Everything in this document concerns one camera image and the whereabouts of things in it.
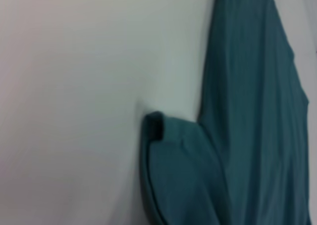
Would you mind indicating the teal T-shirt with pink print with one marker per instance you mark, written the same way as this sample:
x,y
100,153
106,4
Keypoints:
x,y
247,111

